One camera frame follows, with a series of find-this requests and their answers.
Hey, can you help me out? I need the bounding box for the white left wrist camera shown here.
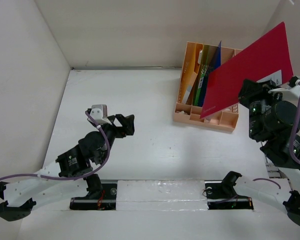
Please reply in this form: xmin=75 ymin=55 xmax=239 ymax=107
xmin=87 ymin=104 xmax=111 ymax=126

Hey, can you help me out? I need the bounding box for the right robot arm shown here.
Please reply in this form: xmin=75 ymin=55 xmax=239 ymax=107
xmin=221 ymin=76 xmax=300 ymax=226

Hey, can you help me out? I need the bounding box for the white grey eraser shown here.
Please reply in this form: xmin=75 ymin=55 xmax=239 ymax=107
xmin=176 ymin=110 xmax=188 ymax=115

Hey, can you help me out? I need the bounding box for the black metal mounting rail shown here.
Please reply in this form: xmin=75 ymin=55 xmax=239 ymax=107
xmin=69 ymin=180 xmax=254 ymax=211

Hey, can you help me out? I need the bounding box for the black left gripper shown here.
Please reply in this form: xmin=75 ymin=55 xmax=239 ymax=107
xmin=95 ymin=114 xmax=134 ymax=164

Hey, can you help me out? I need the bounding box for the peach plastic desk organizer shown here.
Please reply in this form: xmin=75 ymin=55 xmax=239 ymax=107
xmin=173 ymin=41 xmax=241 ymax=133

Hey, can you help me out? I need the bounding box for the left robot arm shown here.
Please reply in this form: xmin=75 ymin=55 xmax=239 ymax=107
xmin=0 ymin=111 xmax=135 ymax=222

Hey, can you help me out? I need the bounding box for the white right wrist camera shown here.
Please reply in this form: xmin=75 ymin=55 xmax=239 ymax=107
xmin=268 ymin=79 xmax=300 ymax=101

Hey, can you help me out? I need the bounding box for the green clip file folder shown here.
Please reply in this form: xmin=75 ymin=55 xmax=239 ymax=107
xmin=192 ymin=44 xmax=216 ymax=106

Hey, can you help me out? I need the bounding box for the blue folder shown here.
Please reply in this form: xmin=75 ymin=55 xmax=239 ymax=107
xmin=197 ymin=41 xmax=222 ymax=107

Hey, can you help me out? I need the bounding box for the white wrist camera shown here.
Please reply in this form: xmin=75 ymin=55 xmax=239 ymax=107
xmin=268 ymin=79 xmax=300 ymax=101
xmin=87 ymin=104 xmax=111 ymax=126

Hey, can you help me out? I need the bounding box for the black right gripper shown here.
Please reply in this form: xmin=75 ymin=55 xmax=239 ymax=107
xmin=237 ymin=76 xmax=284 ymax=139

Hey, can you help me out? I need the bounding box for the orange folder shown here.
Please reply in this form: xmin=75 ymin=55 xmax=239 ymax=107
xmin=180 ymin=42 xmax=204 ymax=104

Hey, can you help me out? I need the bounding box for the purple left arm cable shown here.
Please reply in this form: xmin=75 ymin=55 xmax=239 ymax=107
xmin=0 ymin=111 xmax=111 ymax=217

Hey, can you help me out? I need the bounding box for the red folder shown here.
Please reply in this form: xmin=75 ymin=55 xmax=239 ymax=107
xmin=200 ymin=22 xmax=294 ymax=119

